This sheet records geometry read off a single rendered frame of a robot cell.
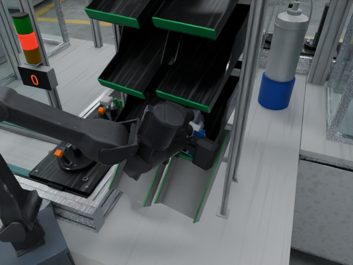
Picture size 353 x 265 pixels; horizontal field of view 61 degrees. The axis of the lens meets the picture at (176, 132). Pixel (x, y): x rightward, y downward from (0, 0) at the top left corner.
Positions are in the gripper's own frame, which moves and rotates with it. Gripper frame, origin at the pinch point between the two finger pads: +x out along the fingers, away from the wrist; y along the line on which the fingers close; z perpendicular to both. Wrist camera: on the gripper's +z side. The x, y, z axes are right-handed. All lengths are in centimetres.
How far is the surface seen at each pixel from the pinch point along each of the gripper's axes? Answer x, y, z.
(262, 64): 131, 24, -8
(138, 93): -4.9, 11.8, 5.6
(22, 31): 2, 65, 4
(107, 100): 37, 60, -25
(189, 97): 1.1, 2.3, 7.3
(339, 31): 121, -9, 22
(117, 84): -5.2, 17.7, 5.6
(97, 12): -9.8, 21.2, 20.3
